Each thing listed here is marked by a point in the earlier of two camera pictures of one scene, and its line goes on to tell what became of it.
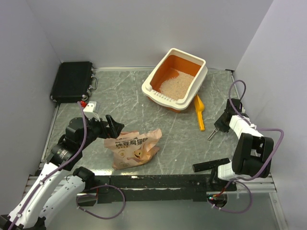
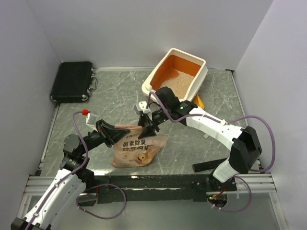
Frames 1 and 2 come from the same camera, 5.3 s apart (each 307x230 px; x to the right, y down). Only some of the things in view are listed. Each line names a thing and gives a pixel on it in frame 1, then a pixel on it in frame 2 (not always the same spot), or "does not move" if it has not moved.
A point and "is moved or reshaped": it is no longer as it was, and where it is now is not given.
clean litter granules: [176, 88] does not move
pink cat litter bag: [130, 149] is moved or reshaped
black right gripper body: [221, 125] to [159, 116]
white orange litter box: [173, 84] does not move
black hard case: [73, 82] does not move
